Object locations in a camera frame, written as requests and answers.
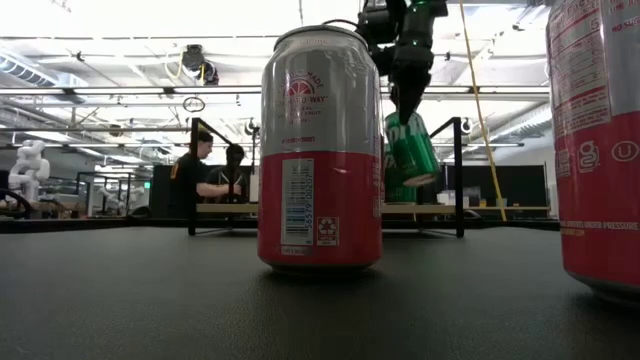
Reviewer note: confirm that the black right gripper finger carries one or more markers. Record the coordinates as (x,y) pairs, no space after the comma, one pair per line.
(410,85)

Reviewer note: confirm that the pink and silver can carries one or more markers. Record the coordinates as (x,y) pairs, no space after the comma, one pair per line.
(600,175)
(320,200)

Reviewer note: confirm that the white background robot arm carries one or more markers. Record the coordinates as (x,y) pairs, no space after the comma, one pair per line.
(112,197)
(30,170)

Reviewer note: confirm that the wooden shelf with black legs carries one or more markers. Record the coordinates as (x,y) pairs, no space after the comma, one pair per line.
(192,190)

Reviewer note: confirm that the dark hanging device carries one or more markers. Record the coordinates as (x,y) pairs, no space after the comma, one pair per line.
(192,57)

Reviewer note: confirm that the black table mat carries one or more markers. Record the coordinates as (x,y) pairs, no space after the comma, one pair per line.
(200,310)

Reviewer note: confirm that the black chair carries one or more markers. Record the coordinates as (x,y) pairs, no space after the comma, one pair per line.
(22,201)

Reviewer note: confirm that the black background rig frame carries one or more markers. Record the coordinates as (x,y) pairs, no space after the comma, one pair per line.
(90,195)

